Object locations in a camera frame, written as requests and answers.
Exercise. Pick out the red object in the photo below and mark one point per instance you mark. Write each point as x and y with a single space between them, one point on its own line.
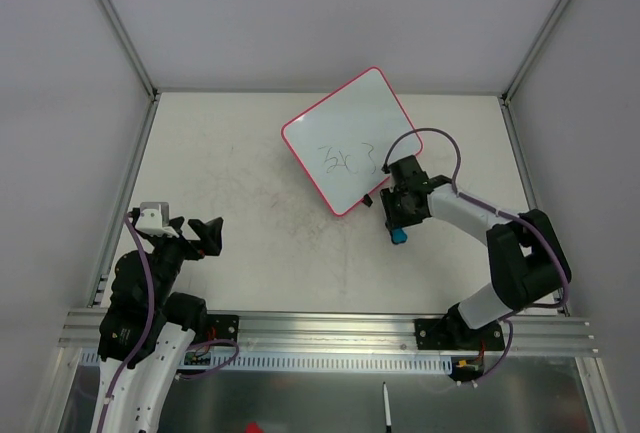
253 427

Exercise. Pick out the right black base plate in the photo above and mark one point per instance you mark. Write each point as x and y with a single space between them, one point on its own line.
449 335

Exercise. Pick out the left aluminium frame post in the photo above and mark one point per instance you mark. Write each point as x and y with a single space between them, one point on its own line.
125 42

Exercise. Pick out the black whiteboard foot clip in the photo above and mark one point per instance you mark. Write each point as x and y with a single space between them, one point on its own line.
367 200

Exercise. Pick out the aluminium mounting rail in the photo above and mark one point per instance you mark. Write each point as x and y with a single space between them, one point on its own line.
388 334

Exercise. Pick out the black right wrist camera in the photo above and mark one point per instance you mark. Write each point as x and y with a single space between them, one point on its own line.
406 170

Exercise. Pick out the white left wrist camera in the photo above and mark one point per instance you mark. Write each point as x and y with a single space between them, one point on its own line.
153 219

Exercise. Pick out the white slotted cable duct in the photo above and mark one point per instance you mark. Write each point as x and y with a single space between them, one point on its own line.
335 363

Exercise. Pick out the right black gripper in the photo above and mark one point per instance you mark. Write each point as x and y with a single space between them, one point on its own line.
395 201

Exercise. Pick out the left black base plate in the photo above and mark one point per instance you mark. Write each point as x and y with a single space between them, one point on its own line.
222 327

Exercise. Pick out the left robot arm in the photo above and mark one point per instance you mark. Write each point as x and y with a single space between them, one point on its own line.
148 326

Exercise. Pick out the white marker pen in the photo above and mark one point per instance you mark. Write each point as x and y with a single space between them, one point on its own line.
387 410

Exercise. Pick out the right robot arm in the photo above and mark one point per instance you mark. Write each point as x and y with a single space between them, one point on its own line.
526 260

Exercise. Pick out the blue whiteboard eraser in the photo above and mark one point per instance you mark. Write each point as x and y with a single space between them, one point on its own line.
398 236

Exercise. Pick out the pink framed whiteboard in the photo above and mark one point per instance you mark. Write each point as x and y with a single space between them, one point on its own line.
343 140

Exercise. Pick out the right aluminium frame post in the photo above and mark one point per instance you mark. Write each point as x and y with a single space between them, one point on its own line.
535 49

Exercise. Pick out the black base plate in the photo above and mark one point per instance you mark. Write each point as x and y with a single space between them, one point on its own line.
222 327
449 335

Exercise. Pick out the aluminium frame post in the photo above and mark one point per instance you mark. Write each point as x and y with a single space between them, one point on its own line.
125 42
535 49

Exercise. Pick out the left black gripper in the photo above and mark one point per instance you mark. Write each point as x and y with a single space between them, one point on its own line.
181 239

